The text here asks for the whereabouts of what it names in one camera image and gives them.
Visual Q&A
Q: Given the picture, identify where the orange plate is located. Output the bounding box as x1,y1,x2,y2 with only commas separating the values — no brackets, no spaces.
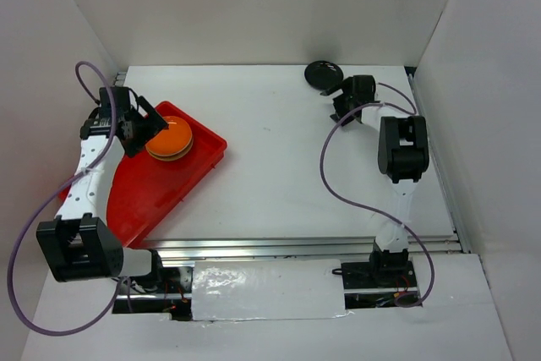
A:
145,116,194,157

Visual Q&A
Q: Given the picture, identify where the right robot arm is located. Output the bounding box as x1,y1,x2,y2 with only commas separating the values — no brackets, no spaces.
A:
320,75,429,287

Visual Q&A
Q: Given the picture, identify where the white foil cover sheet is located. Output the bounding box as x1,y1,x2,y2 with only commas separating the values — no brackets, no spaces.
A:
191,260,347,321

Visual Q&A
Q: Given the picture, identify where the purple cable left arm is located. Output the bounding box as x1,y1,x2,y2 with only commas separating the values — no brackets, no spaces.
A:
6,60,132,336

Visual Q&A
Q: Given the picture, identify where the black plate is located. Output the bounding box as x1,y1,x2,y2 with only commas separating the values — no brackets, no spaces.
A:
303,60,344,90

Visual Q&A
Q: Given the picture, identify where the beige plate with motifs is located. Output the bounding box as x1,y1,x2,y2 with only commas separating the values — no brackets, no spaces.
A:
160,144,193,161

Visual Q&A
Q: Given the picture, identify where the yellow brown patterned plate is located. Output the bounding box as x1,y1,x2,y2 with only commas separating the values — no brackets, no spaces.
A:
149,151,189,162

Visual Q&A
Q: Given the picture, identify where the aluminium rail front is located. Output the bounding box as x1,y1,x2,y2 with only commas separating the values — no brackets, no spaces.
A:
143,236,473,261

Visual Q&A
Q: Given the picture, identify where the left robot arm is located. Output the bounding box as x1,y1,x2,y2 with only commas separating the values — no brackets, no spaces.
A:
36,86,167,293

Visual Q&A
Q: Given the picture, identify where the red plastic bin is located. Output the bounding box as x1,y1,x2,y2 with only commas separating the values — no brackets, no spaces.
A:
63,101,227,248

